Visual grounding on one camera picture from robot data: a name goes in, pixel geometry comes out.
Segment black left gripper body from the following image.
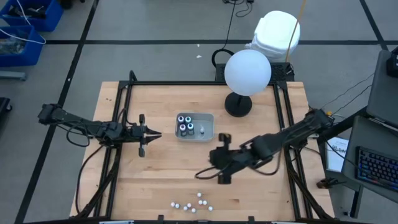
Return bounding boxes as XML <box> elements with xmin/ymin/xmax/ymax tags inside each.
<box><xmin>123</xmin><ymin>113</ymin><xmax>147</xmax><ymax>158</ymax></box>

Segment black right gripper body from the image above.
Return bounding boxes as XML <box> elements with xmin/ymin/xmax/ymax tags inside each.
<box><xmin>208</xmin><ymin>133</ymin><xmax>249</xmax><ymax>185</ymax></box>

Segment grey plastic bin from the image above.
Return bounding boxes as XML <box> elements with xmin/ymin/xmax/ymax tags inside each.
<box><xmin>174</xmin><ymin>112</ymin><xmax>216</xmax><ymax>143</ymax></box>

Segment white globe lamp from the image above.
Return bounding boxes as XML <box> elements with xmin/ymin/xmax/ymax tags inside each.
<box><xmin>223</xmin><ymin>49</ymin><xmax>272</xmax><ymax>118</ymax></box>

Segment brown and black clamp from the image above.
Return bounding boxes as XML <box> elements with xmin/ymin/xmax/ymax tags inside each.
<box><xmin>316</xmin><ymin>177</ymin><xmax>345</xmax><ymax>190</ymax></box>

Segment white printed paper sheet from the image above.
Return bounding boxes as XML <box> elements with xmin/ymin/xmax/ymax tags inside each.
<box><xmin>325</xmin><ymin>136</ymin><xmax>351</xmax><ymax>173</ymax></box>

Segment grey metal bar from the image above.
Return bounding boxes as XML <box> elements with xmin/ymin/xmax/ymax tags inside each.
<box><xmin>0</xmin><ymin>71</ymin><xmax>27</xmax><ymax>82</ymax></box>

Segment white plastic bucket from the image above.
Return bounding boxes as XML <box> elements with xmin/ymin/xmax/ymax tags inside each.
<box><xmin>244</xmin><ymin>10</ymin><xmax>302</xmax><ymax>63</ymax></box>

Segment blue storage bin with tools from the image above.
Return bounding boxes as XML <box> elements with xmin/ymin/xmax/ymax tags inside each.
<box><xmin>0</xmin><ymin>0</ymin><xmax>65</xmax><ymax>32</ymax></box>

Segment black backlit keyboard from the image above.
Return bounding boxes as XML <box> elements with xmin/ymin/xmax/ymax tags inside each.
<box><xmin>355</xmin><ymin>146</ymin><xmax>398</xmax><ymax>193</ymax></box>

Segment dark grey desk top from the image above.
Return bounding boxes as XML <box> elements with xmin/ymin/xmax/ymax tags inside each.
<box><xmin>341</xmin><ymin>115</ymin><xmax>398</xmax><ymax>205</ymax></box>

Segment dark grey desk panel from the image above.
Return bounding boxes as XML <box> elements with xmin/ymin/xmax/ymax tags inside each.
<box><xmin>366</xmin><ymin>49</ymin><xmax>398</xmax><ymax>129</ymax></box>

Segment black desk device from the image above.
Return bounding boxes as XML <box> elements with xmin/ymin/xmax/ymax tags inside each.
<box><xmin>386</xmin><ymin>46</ymin><xmax>398</xmax><ymax>78</ymax></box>

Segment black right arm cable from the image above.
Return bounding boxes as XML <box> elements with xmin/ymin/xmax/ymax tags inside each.
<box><xmin>195</xmin><ymin>148</ymin><xmax>282</xmax><ymax>180</ymax></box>

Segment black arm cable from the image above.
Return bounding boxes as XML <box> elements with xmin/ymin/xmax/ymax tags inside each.
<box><xmin>195</xmin><ymin>148</ymin><xmax>282</xmax><ymax>180</ymax></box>
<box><xmin>55</xmin><ymin>119</ymin><xmax>128</xmax><ymax>149</ymax></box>

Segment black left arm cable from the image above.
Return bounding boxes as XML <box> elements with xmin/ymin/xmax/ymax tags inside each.
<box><xmin>55</xmin><ymin>119</ymin><xmax>128</xmax><ymax>149</ymax></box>

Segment long thick black cable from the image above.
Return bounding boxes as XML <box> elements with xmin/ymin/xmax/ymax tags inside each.
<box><xmin>75</xmin><ymin>144</ymin><xmax>106</xmax><ymax>215</ymax></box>

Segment black looped floor cable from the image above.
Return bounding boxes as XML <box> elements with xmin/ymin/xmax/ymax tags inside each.
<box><xmin>211</xmin><ymin>0</ymin><xmax>238</xmax><ymax>68</ymax></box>

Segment thin black floor cables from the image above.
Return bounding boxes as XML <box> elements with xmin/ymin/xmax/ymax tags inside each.
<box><xmin>309</xmin><ymin>73</ymin><xmax>376</xmax><ymax>116</ymax></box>

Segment yellow hanging cable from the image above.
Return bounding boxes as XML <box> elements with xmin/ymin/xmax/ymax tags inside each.
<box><xmin>285</xmin><ymin>0</ymin><xmax>308</xmax><ymax>63</ymax></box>

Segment white cable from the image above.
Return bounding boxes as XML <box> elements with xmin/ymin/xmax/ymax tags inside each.
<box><xmin>0</xmin><ymin>0</ymin><xmax>47</xmax><ymax>45</ymax></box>

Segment thin black cable bundle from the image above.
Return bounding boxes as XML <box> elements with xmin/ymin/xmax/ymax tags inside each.
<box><xmin>222</xmin><ymin>0</ymin><xmax>255</xmax><ymax>18</ymax></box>

